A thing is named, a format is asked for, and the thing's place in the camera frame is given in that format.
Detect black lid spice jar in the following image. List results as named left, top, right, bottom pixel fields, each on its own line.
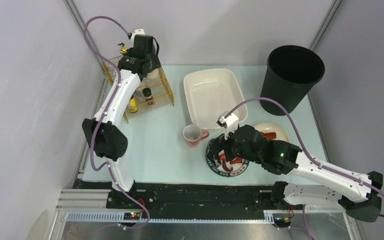
left=144, top=68, right=160, bottom=83

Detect blue rimmed plate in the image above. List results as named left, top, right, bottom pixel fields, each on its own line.
left=205, top=146, right=250, bottom=178

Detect pink ceramic mug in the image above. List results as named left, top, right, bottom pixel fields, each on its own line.
left=182, top=124, right=210, bottom=148

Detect small black cap jar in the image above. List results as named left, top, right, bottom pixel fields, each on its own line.
left=142, top=87, right=155, bottom=106

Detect white lid spice jar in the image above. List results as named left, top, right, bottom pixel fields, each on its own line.
left=134, top=85, right=145, bottom=102

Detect white rectangular basin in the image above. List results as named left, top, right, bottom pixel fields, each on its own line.
left=183, top=68, right=245, bottom=130

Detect yellow label sauce bottle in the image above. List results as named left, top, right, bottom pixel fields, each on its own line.
left=127, top=95, right=139, bottom=114

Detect black trash bin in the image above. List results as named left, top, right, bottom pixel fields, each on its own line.
left=260, top=45, right=325, bottom=114

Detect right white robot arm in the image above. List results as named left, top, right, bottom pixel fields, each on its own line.
left=205, top=125, right=383, bottom=223

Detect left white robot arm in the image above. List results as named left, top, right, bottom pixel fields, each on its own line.
left=82, top=33, right=161, bottom=192

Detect small red sausage piece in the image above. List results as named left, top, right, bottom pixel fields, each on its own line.
left=219, top=153, right=244, bottom=165

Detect dark red sausage piece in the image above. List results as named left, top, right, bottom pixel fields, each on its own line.
left=221, top=160, right=234, bottom=173

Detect cream round plate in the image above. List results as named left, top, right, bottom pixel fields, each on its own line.
left=254, top=123, right=289, bottom=142

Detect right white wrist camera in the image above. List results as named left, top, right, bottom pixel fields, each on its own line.
left=216, top=111, right=239, bottom=140

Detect yellow wire basket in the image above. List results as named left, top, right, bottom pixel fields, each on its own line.
left=102, top=49, right=175, bottom=123

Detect aluminium frame post left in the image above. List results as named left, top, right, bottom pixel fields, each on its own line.
left=63, top=0, right=105, bottom=72

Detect aluminium frame post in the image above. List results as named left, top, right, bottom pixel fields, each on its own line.
left=309, top=0, right=343, bottom=52
left=63, top=0, right=105, bottom=72

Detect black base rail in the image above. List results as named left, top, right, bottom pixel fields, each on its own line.
left=106, top=181, right=303, bottom=221

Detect aluminium frame post right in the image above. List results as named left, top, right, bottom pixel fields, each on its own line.
left=309, top=0, right=343, bottom=52

